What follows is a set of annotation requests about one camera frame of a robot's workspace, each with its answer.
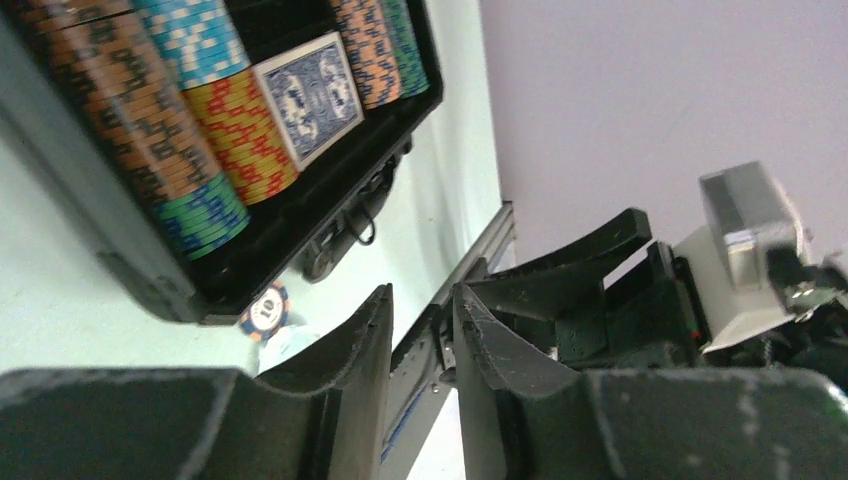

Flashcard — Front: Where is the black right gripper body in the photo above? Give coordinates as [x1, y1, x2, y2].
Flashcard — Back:
[555, 242, 700, 368]

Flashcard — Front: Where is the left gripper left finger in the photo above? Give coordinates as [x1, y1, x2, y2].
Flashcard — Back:
[1, 285, 393, 479]

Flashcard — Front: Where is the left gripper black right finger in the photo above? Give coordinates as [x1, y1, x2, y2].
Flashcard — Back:
[453, 285, 847, 479]

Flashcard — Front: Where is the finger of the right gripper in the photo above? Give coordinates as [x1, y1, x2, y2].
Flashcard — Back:
[469, 208, 652, 321]

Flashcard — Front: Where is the white red poker chip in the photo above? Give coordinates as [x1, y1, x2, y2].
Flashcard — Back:
[238, 280, 290, 342]

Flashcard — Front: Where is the black poker case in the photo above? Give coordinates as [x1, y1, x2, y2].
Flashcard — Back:
[1, 1, 443, 325]

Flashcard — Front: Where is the clear dealer button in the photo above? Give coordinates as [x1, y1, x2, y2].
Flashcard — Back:
[258, 325, 321, 374]

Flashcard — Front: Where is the purple green chip stack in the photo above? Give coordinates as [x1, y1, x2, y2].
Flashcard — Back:
[381, 0, 429, 98]

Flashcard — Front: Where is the blue playing card deck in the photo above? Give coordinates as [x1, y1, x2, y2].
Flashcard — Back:
[253, 31, 364, 172]

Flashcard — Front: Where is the pink brown chip stack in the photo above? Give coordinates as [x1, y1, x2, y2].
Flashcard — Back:
[329, 0, 402, 110]

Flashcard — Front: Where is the blue orange chip stack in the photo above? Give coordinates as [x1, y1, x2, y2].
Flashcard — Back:
[133, 0, 299, 205]

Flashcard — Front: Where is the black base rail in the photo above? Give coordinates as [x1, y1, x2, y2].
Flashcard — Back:
[380, 258, 492, 465]

